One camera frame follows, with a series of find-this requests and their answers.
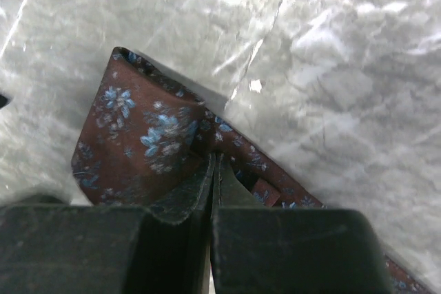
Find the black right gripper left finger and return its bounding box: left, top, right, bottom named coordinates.
left=1, top=156, right=214, bottom=293

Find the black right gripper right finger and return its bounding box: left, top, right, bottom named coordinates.
left=211, top=154, right=393, bottom=293

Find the brown floral necktie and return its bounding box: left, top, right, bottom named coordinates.
left=72, top=48, right=427, bottom=293

